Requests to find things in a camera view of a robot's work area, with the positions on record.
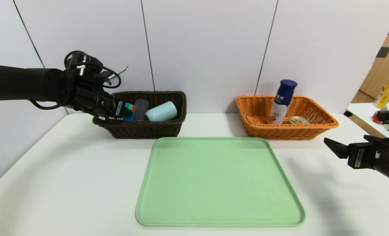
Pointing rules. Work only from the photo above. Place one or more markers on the tin can gold lid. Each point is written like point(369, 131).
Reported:
point(299, 120)

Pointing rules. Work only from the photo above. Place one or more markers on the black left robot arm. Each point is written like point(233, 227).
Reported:
point(24, 83)

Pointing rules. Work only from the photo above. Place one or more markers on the dark brown wicker basket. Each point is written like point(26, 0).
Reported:
point(148, 129)

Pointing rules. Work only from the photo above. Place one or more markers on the grey cabinet sign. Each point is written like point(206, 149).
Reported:
point(382, 52)

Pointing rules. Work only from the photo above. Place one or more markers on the light green plastic tray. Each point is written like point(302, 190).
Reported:
point(220, 183)

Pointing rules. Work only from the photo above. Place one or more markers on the orange wicker basket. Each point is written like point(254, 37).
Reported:
point(279, 132)

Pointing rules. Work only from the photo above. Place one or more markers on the dark grey towel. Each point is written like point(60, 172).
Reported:
point(141, 109)

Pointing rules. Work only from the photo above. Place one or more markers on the white side table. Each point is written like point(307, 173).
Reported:
point(361, 113)

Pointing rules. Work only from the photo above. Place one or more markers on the colourful puzzle cube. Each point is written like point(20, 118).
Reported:
point(130, 108)

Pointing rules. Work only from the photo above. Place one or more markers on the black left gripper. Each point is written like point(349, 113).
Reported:
point(118, 109)

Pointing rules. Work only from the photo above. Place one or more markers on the blue-grey plastic cup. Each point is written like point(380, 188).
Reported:
point(161, 111)

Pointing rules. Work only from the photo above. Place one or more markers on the yellow carton box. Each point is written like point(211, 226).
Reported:
point(387, 93)

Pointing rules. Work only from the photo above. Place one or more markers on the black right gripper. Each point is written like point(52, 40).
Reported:
point(359, 155)

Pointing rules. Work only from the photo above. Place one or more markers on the red apple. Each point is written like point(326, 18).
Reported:
point(375, 117)

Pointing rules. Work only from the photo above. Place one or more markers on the white bottle blue cap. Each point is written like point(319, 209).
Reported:
point(281, 105)

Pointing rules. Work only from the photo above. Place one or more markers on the light wooden cabinet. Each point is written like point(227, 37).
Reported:
point(371, 72)

